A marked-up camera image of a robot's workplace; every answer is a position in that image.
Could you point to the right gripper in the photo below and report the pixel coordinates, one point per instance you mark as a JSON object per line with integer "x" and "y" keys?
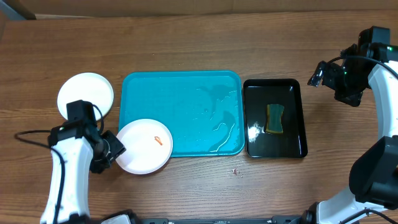
{"x": 332, "y": 72}

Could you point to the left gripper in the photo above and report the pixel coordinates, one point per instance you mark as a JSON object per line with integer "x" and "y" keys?
{"x": 119, "y": 148}

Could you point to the pinkish white plate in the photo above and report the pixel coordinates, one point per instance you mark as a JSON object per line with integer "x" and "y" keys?
{"x": 148, "y": 145}

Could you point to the green yellow sponge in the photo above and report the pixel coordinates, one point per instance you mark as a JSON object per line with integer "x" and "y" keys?
{"x": 274, "y": 118}

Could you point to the white plate top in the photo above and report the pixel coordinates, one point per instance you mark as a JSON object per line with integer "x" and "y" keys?
{"x": 86, "y": 86}

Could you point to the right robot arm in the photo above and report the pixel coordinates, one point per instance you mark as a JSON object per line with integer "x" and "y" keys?
{"x": 372, "y": 185}

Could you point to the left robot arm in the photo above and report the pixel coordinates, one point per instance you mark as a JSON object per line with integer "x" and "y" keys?
{"x": 75, "y": 153}

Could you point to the black rectangular tray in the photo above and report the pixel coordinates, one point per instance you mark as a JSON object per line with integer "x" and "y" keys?
{"x": 258, "y": 93}

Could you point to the teal plastic tray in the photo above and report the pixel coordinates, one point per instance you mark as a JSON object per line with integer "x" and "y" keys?
{"x": 203, "y": 110}

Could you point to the small debris on table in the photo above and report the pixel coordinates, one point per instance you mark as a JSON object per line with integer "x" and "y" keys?
{"x": 235, "y": 171}

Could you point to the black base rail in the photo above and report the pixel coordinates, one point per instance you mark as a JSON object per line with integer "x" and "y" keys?
{"x": 129, "y": 217}

